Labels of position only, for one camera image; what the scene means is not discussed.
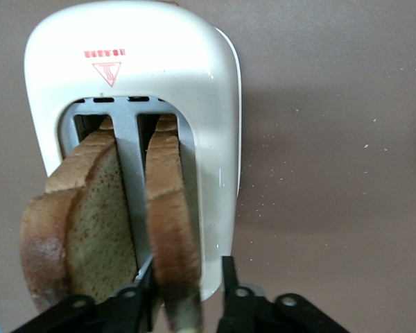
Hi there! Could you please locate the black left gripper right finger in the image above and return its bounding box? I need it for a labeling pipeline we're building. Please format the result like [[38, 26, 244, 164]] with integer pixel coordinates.
[[216, 255, 352, 333]]

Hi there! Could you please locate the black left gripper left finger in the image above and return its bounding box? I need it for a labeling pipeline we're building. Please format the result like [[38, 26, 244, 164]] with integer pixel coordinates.
[[9, 258, 157, 333]]

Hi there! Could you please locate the dark crust bread slice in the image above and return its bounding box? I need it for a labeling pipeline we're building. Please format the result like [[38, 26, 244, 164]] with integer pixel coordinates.
[[19, 117, 140, 315]]

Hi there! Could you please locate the light brown bread slice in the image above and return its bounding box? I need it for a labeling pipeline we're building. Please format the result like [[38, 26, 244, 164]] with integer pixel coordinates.
[[144, 113, 205, 333]]

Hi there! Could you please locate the white two-slot toaster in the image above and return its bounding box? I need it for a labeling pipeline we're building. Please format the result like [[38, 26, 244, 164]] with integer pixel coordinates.
[[23, 0, 243, 301]]

